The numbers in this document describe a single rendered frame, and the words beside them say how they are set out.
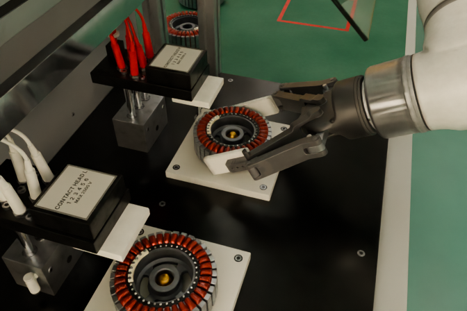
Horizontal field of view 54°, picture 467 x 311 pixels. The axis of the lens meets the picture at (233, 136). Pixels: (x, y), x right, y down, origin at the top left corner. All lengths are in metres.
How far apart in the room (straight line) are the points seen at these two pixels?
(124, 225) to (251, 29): 0.66
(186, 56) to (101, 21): 0.17
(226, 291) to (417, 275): 1.09
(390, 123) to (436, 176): 1.34
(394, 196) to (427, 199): 1.08
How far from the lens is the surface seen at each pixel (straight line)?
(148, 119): 0.68
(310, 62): 0.93
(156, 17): 0.82
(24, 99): 0.40
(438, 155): 1.96
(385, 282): 0.61
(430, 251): 1.63
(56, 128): 0.72
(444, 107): 0.52
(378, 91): 0.54
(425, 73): 0.53
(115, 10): 0.50
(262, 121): 0.67
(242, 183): 0.63
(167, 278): 0.52
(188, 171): 0.65
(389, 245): 0.64
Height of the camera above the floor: 1.25
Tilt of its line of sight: 42 degrees down
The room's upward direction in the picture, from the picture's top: straight up
